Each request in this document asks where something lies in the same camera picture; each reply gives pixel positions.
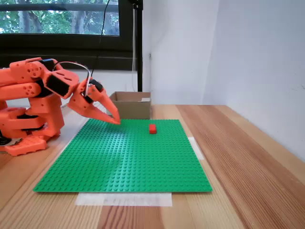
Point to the open cardboard box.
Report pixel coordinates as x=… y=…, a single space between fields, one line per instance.
x=133 y=107

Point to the red lego block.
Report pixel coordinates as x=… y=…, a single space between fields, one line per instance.
x=152 y=129

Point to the green lego baseplate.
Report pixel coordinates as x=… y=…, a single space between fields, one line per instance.
x=119 y=162

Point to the black table clamp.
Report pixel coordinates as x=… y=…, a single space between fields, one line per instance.
x=3 y=142

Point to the translucent tape strip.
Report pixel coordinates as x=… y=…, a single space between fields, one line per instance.
x=196 y=149
x=124 y=200

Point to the black window frame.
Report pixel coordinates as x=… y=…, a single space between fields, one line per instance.
x=59 y=47

